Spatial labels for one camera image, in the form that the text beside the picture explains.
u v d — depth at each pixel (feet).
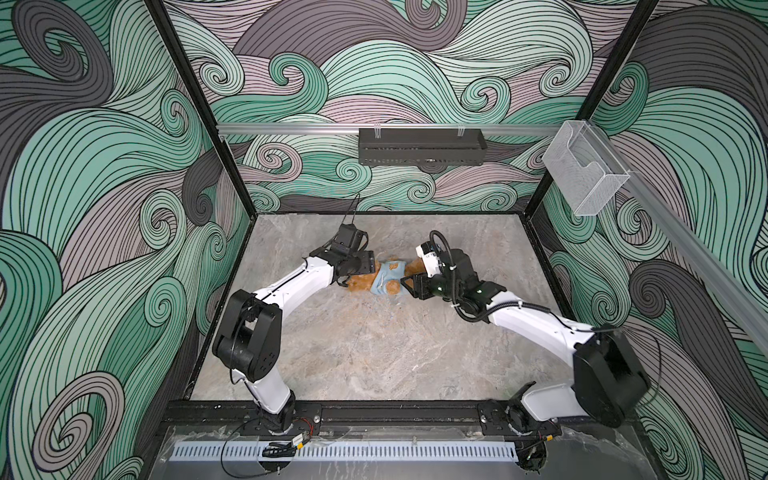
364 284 3.02
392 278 2.93
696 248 1.92
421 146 3.14
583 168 2.60
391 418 2.44
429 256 2.44
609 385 1.36
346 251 2.29
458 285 2.08
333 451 2.29
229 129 3.12
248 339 1.49
